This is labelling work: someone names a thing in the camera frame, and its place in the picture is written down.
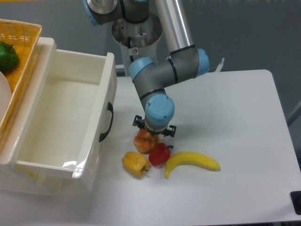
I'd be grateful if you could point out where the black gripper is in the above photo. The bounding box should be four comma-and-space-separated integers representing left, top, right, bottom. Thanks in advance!
132, 115, 176, 137

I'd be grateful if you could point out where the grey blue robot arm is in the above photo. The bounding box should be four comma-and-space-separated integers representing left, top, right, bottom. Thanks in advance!
83, 0, 210, 137

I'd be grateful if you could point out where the red bell pepper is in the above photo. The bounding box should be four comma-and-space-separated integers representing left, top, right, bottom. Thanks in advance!
149, 143, 174, 166

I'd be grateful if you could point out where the yellow bell pepper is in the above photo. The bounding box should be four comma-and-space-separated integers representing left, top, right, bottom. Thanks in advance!
122, 152, 150, 178

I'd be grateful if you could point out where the yellow banana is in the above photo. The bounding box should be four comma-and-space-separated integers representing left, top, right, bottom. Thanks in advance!
164, 151, 221, 179

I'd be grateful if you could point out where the white open drawer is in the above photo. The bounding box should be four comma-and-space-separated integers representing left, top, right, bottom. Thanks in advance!
14, 49, 118, 192

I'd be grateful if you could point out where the white drawer cabinet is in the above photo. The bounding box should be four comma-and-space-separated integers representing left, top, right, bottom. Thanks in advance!
0, 37, 63, 196

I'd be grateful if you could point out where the white plate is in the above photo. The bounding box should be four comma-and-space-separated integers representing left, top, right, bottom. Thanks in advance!
0, 73, 12, 120

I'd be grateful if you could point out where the yellow woven basket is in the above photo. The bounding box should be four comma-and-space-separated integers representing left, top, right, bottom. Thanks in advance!
0, 19, 42, 137

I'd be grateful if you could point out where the green bell pepper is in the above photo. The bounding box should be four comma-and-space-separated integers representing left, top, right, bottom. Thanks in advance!
0, 41, 19, 73

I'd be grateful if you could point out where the black device at table edge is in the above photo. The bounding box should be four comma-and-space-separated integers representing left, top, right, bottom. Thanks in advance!
290, 191, 301, 215

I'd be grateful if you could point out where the black drawer handle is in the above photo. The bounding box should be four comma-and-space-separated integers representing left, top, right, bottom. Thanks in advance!
99, 102, 114, 143

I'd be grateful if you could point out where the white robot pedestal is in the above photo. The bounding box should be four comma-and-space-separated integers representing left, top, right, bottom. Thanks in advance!
112, 13, 163, 76

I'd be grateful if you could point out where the white bracket behind table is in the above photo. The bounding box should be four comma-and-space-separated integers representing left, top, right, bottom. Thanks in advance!
214, 57, 225, 73

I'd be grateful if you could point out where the black cable on pedestal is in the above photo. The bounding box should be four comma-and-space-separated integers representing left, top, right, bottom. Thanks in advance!
127, 37, 141, 76

